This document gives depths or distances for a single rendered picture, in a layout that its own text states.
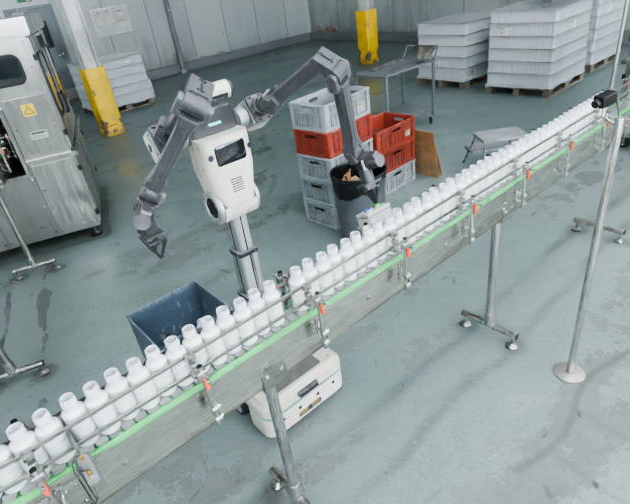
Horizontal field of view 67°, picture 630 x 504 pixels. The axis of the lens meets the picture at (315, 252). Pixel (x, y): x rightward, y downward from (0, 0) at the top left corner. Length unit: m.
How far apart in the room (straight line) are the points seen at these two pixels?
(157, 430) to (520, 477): 1.61
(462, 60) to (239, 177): 6.87
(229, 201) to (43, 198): 3.24
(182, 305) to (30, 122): 3.13
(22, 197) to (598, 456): 4.75
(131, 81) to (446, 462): 9.80
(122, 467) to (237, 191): 1.14
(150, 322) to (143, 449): 0.68
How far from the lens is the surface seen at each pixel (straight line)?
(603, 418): 2.81
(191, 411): 1.58
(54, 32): 13.53
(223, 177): 2.04
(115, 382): 1.45
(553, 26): 7.80
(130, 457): 1.57
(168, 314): 2.13
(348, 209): 3.75
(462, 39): 8.61
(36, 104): 4.91
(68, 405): 1.44
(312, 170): 4.19
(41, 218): 5.21
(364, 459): 2.50
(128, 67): 10.99
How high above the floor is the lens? 2.03
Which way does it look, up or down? 31 degrees down
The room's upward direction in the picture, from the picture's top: 8 degrees counter-clockwise
